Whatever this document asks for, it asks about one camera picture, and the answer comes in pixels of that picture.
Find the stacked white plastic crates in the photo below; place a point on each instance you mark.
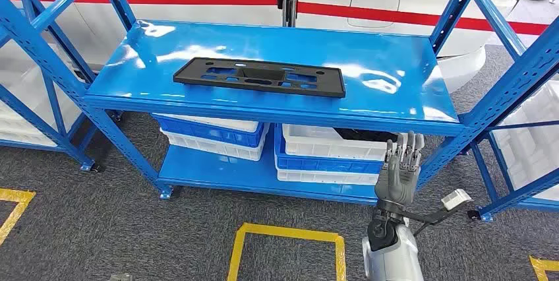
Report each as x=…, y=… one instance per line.
x=533, y=148
x=26, y=80

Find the blue metal shelf rack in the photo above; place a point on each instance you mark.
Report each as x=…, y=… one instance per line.
x=86, y=165
x=524, y=193
x=262, y=43

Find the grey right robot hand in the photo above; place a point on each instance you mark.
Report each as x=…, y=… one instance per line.
x=397, y=183

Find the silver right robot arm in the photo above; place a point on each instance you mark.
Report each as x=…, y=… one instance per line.
x=393, y=261

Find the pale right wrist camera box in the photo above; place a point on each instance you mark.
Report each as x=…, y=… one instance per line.
x=456, y=199

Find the black plastic mounting plate part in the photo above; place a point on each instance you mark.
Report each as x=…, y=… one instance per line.
x=188, y=74

